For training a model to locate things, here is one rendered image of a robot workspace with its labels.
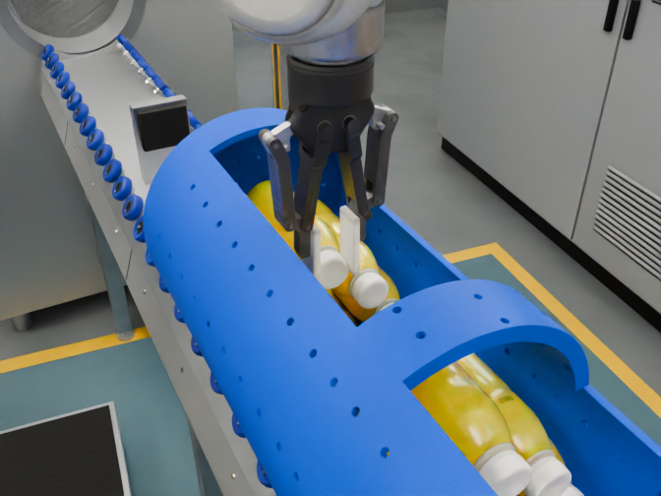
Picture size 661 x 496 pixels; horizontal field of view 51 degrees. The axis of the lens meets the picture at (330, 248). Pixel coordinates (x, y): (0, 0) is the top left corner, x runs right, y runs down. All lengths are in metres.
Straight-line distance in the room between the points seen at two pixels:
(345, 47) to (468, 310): 0.23
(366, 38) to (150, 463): 1.64
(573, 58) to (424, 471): 2.28
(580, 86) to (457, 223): 0.77
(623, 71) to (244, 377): 2.03
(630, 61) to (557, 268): 0.83
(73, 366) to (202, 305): 1.72
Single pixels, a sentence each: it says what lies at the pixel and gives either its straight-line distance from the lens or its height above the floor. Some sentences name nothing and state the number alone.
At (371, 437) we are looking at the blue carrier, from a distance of 0.49.
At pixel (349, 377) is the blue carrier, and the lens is 0.51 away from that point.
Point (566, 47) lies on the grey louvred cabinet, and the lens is 2.68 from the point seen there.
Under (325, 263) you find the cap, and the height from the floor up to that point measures 1.16.
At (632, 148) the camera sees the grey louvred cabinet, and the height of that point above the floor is 0.57.
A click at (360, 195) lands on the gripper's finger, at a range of 0.67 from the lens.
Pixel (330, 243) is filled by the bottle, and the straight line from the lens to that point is 0.73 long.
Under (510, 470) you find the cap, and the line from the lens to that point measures 0.54.
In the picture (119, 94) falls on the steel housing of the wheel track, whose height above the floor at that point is 0.93.
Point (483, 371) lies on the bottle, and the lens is 0.64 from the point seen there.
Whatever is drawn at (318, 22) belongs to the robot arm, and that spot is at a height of 1.47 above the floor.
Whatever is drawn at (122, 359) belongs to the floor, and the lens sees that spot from 2.37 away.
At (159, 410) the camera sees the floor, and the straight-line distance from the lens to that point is 2.18.
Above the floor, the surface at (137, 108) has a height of 1.08.
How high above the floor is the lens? 1.57
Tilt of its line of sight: 34 degrees down
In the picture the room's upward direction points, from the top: straight up
